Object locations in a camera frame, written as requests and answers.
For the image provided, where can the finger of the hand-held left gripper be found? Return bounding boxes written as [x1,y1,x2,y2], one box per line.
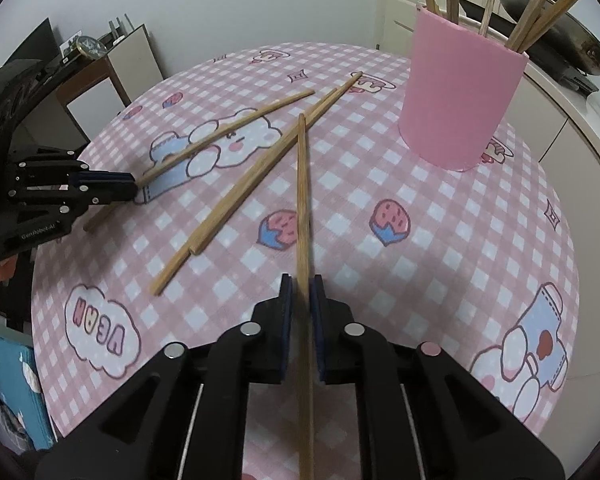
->
[10,182,138,218]
[10,149,137,184]

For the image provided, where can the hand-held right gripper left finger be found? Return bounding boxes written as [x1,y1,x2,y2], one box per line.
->
[35,274,293,480]

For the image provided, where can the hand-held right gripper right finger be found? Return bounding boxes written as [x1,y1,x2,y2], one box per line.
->
[310,274,566,480]

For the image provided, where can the long wooden chopstick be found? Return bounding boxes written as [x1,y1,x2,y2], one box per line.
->
[296,112,315,480]
[83,89,316,233]
[151,87,339,296]
[189,71,364,256]

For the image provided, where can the pink cup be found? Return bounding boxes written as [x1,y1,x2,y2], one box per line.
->
[397,4,530,173]

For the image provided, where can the bunch of chopsticks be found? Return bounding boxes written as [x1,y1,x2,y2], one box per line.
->
[400,0,588,53]

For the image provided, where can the person's left hand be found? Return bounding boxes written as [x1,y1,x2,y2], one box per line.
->
[0,255,21,284]

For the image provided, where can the pink checked tablecloth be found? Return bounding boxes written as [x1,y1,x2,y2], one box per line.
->
[30,42,581,480]

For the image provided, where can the black monitor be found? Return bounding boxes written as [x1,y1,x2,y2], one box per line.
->
[10,17,63,68]

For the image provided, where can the dark wooden side desk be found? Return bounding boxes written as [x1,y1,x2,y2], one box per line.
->
[55,22,166,146]

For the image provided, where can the round desk clock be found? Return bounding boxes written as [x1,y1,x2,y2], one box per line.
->
[76,35,106,59]

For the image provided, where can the upright metal rods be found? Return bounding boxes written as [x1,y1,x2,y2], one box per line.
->
[107,12,133,37]

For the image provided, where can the blue printed mat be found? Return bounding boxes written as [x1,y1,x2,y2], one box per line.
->
[0,332,56,452]

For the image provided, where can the white kitchen cabinet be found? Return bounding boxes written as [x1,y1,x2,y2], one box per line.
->
[394,0,600,241]

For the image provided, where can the black induction cooktop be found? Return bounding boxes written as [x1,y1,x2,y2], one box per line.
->
[527,52,600,96]

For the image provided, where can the steel wok with black handle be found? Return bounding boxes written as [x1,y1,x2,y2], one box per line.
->
[457,0,600,77]

